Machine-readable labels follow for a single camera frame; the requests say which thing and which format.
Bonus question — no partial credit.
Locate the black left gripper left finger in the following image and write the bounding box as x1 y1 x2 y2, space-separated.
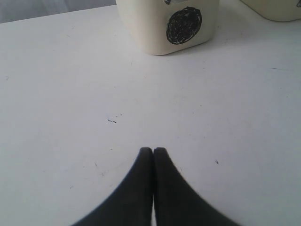
75 147 154 226

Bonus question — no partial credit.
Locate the white backdrop curtain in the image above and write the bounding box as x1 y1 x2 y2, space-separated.
0 0 116 23

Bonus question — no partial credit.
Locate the cream bin with circle mark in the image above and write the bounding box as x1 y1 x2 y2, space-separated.
116 0 220 55

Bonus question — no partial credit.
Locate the cream bin with triangle mark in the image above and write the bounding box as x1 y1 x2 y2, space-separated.
241 0 301 22

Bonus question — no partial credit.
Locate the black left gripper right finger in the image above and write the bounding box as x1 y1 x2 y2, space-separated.
153 147 238 226

